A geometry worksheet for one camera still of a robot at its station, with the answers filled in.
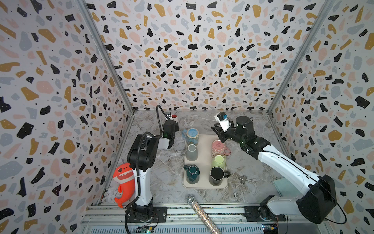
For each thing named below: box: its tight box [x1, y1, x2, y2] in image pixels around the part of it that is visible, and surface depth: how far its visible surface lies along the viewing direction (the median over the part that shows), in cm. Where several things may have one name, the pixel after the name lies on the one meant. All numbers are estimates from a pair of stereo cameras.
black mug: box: [208, 166, 231, 187], surface depth 81 cm
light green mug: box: [211, 154, 226, 170], surface depth 85 cm
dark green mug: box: [183, 164, 201, 185], surface depth 80 cm
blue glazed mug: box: [181, 127, 200, 146], surface depth 96 cm
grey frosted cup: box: [185, 143, 199, 162], surface depth 92 cm
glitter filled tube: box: [186, 194, 223, 234], surface depth 72 cm
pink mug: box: [210, 138, 232, 159], surface depth 89 cm
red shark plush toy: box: [112, 162, 136, 209], surface depth 79 cm
